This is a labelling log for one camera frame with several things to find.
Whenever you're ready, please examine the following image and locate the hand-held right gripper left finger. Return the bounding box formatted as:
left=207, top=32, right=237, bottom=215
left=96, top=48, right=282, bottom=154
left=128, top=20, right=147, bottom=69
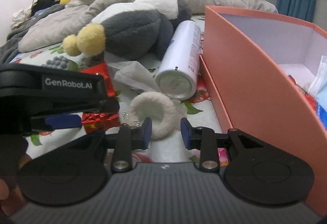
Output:
left=64, top=117, right=153, bottom=173

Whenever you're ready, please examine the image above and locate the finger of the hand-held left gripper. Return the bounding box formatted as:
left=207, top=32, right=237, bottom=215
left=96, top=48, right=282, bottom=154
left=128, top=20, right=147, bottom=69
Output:
left=31, top=114, right=83, bottom=130
left=51, top=98, right=120, bottom=115

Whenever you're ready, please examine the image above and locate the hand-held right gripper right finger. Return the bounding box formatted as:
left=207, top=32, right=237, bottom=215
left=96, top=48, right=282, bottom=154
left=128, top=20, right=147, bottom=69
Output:
left=180, top=118, right=269, bottom=173

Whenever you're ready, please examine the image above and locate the white fluffy ring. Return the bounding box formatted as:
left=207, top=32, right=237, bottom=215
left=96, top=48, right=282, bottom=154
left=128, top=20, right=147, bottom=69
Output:
left=130, top=92, right=177, bottom=141

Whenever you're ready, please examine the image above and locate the shiny red foil packet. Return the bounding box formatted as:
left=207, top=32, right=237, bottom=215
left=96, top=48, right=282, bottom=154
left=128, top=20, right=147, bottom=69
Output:
left=80, top=61, right=120, bottom=130

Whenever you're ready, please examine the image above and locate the pink cardboard box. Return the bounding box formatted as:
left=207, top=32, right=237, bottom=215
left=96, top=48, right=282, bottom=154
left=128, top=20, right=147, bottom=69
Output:
left=199, top=5, right=327, bottom=217

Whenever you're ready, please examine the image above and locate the dark red snack packet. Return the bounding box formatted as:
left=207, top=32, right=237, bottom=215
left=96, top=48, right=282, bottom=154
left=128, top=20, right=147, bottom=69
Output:
left=296, top=84, right=318, bottom=112

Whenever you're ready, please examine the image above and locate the blue snack packet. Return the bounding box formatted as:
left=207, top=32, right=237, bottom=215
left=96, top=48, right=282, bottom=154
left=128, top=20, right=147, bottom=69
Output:
left=315, top=90, right=327, bottom=133

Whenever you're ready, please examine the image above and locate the person's left hand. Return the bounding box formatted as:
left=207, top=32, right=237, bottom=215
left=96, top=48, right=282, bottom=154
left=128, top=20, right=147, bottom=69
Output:
left=0, top=177, right=26, bottom=217

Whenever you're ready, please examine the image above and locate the fruit printed bed sheet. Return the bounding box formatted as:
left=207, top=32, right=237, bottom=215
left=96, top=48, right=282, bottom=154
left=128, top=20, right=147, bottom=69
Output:
left=9, top=13, right=230, bottom=163

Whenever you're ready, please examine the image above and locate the clear plastic wrapper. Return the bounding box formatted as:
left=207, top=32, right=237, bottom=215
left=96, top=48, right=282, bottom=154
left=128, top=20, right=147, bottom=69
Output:
left=114, top=61, right=159, bottom=93

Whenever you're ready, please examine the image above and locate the dark grey cloth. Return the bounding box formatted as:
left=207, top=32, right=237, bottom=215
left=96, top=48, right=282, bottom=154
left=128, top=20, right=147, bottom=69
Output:
left=0, top=3, right=67, bottom=64

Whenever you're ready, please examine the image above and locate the white spray can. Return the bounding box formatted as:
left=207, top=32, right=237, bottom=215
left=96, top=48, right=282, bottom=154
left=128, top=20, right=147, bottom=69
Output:
left=155, top=20, right=202, bottom=101

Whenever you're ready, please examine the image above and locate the white crumpled cloth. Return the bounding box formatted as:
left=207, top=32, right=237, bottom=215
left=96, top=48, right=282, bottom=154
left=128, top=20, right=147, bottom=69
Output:
left=11, top=8, right=32, bottom=28

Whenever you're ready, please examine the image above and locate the black cloth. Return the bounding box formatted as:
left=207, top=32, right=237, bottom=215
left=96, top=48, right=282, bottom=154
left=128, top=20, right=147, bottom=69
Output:
left=31, top=0, right=60, bottom=16

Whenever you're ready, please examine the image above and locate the grey white penguin plush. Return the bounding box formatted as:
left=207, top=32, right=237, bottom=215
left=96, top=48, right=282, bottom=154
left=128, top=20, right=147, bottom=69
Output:
left=63, top=0, right=192, bottom=60

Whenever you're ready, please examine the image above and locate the blue white packet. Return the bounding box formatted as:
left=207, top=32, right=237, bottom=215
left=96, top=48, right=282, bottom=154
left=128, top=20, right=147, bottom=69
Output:
left=308, top=55, right=327, bottom=97

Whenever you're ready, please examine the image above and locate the silver bead string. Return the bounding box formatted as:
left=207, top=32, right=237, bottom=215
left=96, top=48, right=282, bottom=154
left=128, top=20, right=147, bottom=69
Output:
left=121, top=111, right=141, bottom=128

